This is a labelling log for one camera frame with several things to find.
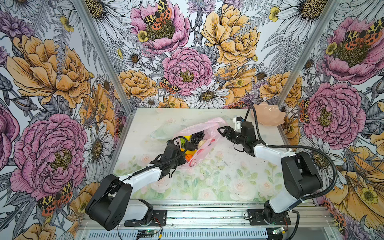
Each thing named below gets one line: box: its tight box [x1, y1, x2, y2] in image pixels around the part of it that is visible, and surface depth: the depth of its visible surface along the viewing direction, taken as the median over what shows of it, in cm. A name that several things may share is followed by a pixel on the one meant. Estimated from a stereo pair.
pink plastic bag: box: [176, 117, 227, 168], surface depth 94 cm
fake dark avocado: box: [184, 142, 198, 151], surface depth 101 cm
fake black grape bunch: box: [191, 130, 205, 146], surface depth 103 cm
